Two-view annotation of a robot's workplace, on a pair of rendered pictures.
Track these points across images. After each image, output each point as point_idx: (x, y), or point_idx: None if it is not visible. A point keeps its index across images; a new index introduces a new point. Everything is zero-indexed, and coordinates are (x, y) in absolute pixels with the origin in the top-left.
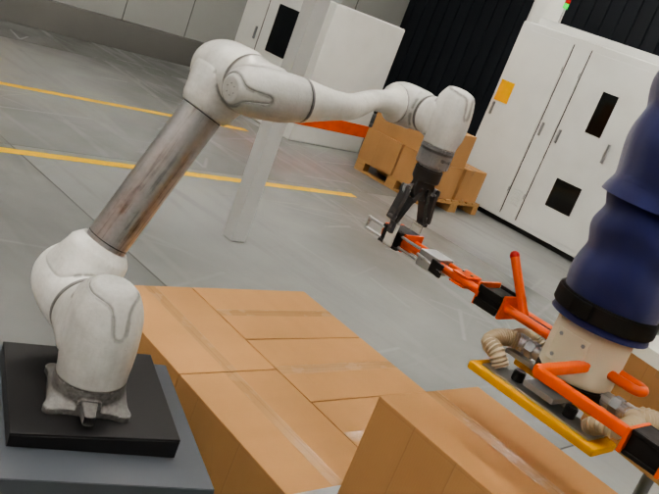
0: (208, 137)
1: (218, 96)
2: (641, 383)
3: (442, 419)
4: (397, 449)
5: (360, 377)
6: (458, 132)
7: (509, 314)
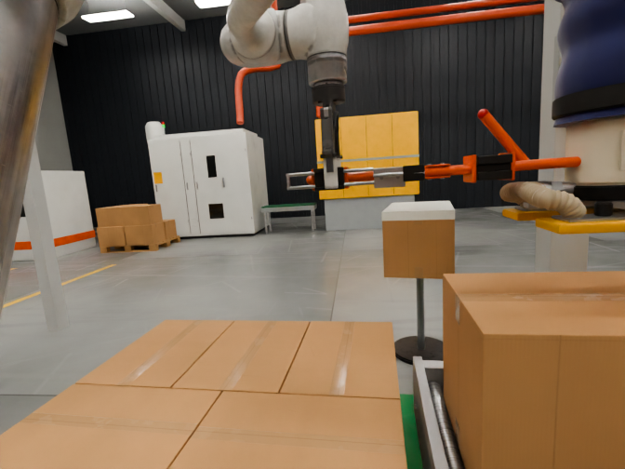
0: (46, 38)
1: None
2: None
3: (526, 310)
4: (547, 373)
5: (273, 344)
6: (347, 27)
7: (522, 167)
